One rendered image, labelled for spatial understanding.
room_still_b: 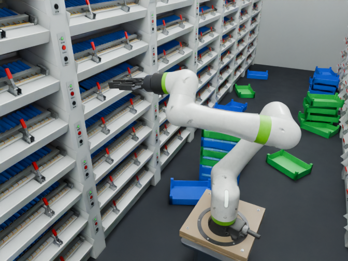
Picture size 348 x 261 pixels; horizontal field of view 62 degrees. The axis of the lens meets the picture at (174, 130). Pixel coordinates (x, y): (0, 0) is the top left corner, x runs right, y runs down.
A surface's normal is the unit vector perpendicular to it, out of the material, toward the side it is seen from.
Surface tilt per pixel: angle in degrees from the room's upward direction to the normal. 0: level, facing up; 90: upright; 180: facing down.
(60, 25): 90
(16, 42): 110
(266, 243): 0
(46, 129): 20
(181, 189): 0
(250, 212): 2
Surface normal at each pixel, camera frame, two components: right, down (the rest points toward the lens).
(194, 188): 0.00, -0.87
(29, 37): 0.85, 0.49
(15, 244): 0.30, -0.75
